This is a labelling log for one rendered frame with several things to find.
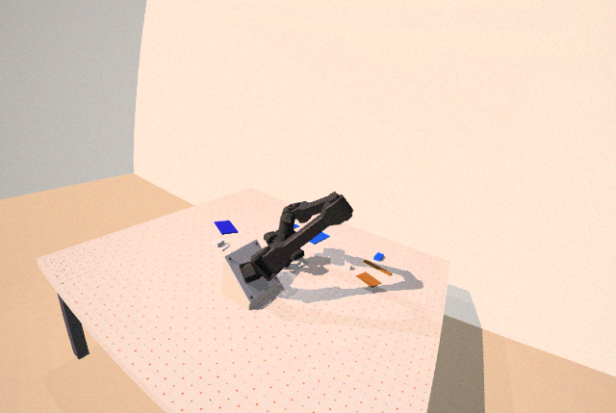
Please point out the orange flat rectangular plate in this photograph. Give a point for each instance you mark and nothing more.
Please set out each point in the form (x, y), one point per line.
(368, 279)

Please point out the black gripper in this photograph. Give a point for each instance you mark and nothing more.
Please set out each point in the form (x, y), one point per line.
(281, 236)

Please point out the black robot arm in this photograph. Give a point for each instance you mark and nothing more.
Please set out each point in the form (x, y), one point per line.
(269, 261)

